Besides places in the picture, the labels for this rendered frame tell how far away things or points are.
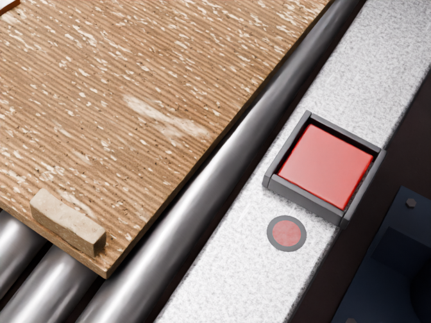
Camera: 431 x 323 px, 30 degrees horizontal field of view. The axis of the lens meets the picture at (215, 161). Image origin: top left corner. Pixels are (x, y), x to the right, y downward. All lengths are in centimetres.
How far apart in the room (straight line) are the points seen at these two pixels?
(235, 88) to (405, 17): 20
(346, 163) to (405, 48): 15
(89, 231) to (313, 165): 19
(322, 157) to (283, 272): 10
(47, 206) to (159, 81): 16
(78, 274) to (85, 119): 13
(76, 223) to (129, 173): 7
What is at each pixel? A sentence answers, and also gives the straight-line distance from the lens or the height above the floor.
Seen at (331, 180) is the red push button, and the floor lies 93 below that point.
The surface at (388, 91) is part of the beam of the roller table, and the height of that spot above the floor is 92.
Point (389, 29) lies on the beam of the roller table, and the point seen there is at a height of 92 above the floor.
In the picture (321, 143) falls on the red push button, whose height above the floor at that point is 93.
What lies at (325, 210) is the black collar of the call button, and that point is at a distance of 63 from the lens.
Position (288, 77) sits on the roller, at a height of 92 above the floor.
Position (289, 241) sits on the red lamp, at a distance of 63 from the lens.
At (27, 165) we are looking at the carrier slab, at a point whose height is 94.
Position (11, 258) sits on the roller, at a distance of 62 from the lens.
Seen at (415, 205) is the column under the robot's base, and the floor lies 1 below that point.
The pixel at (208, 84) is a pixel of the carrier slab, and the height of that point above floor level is 94.
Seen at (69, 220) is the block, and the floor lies 96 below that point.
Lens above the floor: 147
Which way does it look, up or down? 58 degrees down
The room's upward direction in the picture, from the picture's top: 10 degrees clockwise
